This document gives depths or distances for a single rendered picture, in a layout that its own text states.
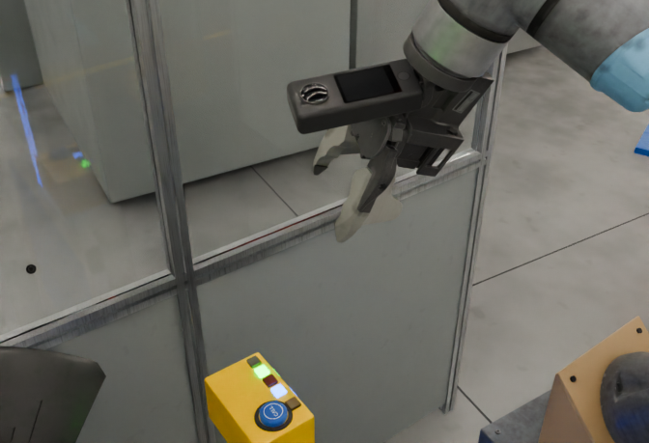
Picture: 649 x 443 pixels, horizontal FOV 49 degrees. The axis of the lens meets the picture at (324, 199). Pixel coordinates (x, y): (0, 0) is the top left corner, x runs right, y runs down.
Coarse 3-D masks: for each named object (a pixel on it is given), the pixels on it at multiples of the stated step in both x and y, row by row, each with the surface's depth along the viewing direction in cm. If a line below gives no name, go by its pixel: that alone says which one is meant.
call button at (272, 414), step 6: (270, 402) 103; (276, 402) 103; (264, 408) 103; (270, 408) 103; (276, 408) 103; (282, 408) 103; (264, 414) 102; (270, 414) 102; (276, 414) 102; (282, 414) 102; (264, 420) 101; (270, 420) 101; (276, 420) 101; (282, 420) 101; (270, 426) 101; (276, 426) 101
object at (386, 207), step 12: (360, 180) 67; (360, 192) 67; (384, 192) 68; (348, 204) 68; (384, 204) 69; (396, 204) 70; (348, 216) 68; (360, 216) 68; (372, 216) 69; (384, 216) 70; (396, 216) 71; (336, 228) 70; (348, 228) 69
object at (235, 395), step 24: (240, 360) 112; (264, 360) 112; (216, 384) 108; (240, 384) 108; (264, 384) 108; (216, 408) 108; (240, 408) 104; (288, 408) 104; (240, 432) 101; (264, 432) 100; (288, 432) 101; (312, 432) 104
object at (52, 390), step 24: (0, 360) 64; (24, 360) 64; (48, 360) 64; (72, 360) 64; (0, 384) 64; (24, 384) 63; (48, 384) 63; (72, 384) 63; (96, 384) 64; (0, 408) 63; (24, 408) 63; (48, 408) 63; (72, 408) 63; (0, 432) 62; (24, 432) 62; (48, 432) 62; (72, 432) 62
